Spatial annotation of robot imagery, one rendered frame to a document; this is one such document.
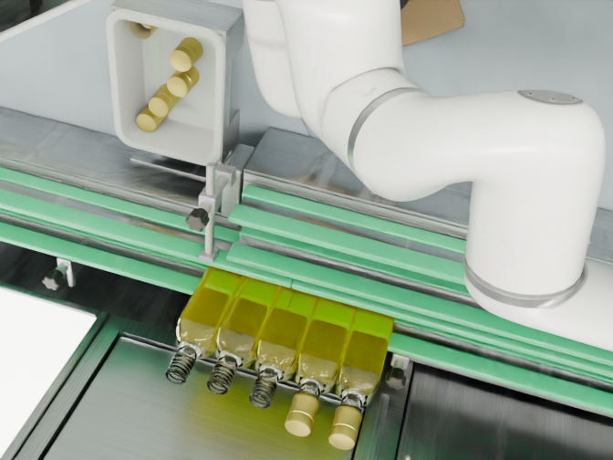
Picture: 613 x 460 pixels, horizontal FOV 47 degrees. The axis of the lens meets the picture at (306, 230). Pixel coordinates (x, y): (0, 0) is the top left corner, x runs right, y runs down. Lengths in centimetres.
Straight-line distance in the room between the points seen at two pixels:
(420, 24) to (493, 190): 52
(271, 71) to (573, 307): 34
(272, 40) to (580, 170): 32
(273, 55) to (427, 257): 40
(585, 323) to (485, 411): 69
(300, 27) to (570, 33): 51
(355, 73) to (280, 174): 48
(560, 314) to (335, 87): 24
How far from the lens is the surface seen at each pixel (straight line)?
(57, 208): 114
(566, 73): 101
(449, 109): 47
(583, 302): 53
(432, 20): 96
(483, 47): 99
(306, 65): 56
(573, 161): 46
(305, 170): 103
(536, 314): 52
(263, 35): 66
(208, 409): 107
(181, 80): 106
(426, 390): 119
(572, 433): 123
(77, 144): 124
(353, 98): 54
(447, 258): 96
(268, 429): 106
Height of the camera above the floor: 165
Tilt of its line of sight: 48 degrees down
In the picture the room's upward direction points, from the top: 157 degrees counter-clockwise
